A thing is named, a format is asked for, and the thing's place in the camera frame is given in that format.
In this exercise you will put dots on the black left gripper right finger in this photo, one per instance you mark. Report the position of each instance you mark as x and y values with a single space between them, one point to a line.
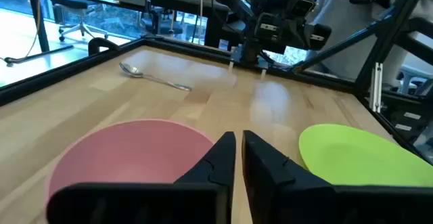
277 190

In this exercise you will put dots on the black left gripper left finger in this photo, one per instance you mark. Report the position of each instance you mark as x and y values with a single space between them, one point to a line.
203 197

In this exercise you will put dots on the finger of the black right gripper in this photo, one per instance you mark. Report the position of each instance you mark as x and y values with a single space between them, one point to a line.
269 31
316 36

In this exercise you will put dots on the green plastic plate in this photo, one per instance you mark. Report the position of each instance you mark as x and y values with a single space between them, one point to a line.
355 156

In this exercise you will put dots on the pink plastic bowl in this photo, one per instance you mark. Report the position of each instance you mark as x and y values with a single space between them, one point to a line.
128 149

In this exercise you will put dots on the silver metal spoon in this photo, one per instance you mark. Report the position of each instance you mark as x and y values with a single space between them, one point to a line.
130 70

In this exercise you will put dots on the person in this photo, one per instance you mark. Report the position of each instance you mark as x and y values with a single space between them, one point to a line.
341 21

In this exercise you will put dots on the black box with white labels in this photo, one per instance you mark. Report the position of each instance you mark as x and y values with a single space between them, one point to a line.
392 110

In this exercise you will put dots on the black office chair, white base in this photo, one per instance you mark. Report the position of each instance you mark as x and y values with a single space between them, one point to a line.
67 2

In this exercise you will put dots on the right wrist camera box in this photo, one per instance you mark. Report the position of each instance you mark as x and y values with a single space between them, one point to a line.
302 4

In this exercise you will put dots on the silver aluminium bracket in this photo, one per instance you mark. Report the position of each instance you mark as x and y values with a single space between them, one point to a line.
376 88

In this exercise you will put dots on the black aluminium table frame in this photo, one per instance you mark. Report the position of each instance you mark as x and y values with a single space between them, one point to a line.
50 78

